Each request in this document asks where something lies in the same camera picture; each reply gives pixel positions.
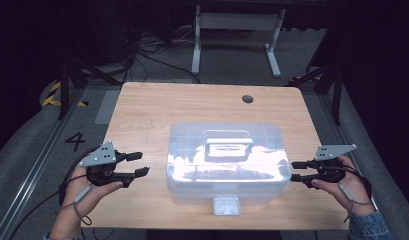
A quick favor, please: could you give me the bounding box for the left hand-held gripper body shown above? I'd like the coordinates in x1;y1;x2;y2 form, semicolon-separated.
77;140;137;188

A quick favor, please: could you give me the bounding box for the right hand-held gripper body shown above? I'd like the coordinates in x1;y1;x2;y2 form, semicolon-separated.
305;143;358;185

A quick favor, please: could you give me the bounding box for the clear plastic storage box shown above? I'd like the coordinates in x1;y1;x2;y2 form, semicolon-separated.
165;121;292;217

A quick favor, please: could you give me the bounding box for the person's right hand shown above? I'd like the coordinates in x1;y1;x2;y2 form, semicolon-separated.
310;154;377;217

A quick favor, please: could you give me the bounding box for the person's left hand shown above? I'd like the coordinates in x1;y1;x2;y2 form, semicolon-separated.
59;164;124;218

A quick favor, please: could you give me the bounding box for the grey floor plate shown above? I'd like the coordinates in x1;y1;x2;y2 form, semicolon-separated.
93;89;122;126

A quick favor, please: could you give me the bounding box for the black tripod stand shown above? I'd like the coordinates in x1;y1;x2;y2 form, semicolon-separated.
56;54;124;121
286;58;344;127

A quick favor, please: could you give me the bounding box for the yellow black floor tape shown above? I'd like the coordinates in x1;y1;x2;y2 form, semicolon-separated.
41;81;90;108

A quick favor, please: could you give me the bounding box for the grey right wrist strap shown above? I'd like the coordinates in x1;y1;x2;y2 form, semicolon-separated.
338;183;377;224

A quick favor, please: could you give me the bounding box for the grey wrist strap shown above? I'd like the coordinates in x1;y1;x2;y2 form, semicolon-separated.
338;183;377;224
57;184;94;227

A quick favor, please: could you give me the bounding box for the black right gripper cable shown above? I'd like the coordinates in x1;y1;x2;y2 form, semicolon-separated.
338;163;374;202

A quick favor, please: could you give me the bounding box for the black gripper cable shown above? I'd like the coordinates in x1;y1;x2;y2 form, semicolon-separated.
7;148;102;240
338;163;374;202

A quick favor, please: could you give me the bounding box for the grey left wrist strap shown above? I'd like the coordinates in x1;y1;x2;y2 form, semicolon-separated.
57;184;94;227

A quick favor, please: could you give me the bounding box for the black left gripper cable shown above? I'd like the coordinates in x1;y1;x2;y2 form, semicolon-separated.
7;148;102;240

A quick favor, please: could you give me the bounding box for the black floor cables bundle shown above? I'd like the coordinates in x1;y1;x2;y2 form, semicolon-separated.
123;26;202;85

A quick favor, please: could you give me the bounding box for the white metal stand frame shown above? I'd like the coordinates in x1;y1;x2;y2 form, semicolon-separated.
190;4;288;79

